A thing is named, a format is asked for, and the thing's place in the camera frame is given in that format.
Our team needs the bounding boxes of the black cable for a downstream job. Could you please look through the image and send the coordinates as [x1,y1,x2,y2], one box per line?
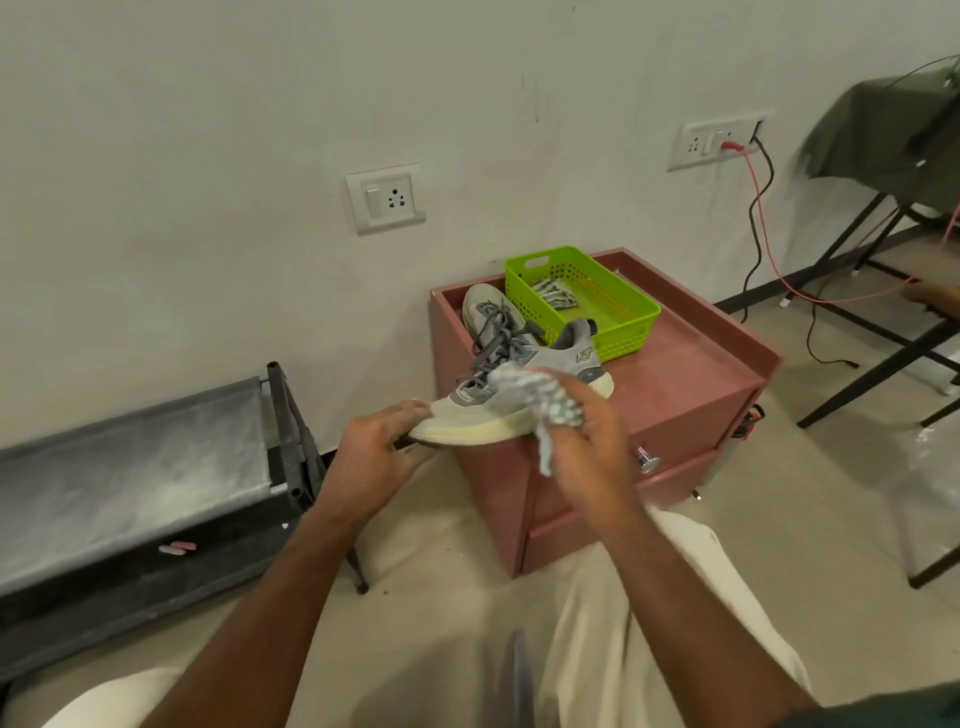
[739,135,861,370]

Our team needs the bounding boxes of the clear plastic sheet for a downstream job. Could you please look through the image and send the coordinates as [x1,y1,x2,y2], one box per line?
[888,416,960,575]

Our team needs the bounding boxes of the grey patterned cleaning cloth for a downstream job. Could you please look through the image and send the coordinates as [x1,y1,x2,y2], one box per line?
[487,363,588,478]

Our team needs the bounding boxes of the person's right hand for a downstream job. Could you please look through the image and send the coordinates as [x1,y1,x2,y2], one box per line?
[523,369,652,538]

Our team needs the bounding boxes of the red cable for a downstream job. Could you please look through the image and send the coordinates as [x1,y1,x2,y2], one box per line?
[721,139,960,307]

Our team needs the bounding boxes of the person's left hand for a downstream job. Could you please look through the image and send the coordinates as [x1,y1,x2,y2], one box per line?
[313,399,441,528]

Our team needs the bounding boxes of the dark green shirt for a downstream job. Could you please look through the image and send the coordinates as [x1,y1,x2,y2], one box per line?
[776,681,960,728]

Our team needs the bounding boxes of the white trousers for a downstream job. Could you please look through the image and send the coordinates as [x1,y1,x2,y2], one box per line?
[43,505,813,728]

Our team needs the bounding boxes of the black metal shoe rack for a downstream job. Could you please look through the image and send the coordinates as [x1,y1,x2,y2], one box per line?
[0,361,370,685]

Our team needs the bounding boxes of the person's left forearm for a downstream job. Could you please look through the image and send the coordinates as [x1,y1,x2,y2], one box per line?
[141,501,370,728]

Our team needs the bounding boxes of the grey sneaker with white sole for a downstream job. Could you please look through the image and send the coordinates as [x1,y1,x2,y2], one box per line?
[408,318,615,448]
[461,282,528,354]

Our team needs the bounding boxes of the white single wall socket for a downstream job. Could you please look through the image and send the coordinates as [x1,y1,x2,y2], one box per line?
[344,163,427,237]

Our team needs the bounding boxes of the pink wooden drawer cabinet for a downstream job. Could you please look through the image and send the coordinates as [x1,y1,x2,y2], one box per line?
[429,247,786,579]

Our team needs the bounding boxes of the green plastic basket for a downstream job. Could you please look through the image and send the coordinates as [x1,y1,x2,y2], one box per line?
[504,245,663,365]

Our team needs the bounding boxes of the white wide socket panel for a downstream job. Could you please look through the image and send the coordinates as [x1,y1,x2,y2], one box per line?
[667,114,768,172]

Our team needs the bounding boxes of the dark green draped cloth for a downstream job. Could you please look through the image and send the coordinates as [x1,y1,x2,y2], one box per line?
[798,66,960,219]

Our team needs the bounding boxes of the person's right forearm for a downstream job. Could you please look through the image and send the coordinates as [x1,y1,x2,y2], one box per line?
[596,507,820,728]

